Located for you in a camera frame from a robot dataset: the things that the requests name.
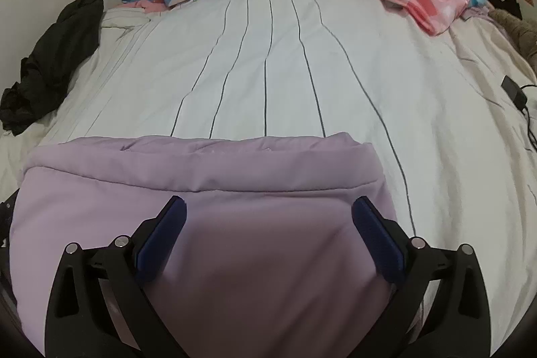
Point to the light purple padded jacket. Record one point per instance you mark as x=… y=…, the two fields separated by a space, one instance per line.
x=260 y=257

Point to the black power adapter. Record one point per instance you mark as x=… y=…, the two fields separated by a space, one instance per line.
x=512 y=88

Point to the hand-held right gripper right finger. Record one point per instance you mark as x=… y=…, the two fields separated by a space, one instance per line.
x=377 y=240

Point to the black clothing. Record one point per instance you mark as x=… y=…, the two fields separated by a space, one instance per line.
x=54 y=60

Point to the dark cloth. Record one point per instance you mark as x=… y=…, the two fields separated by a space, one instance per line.
x=505 y=3

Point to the white striped bed sheet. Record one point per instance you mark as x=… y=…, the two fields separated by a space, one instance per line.
x=293 y=68

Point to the brown fuzzy blanket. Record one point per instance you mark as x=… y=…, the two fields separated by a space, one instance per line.
x=516 y=31

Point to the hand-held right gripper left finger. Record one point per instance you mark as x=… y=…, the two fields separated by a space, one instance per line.
x=163 y=232

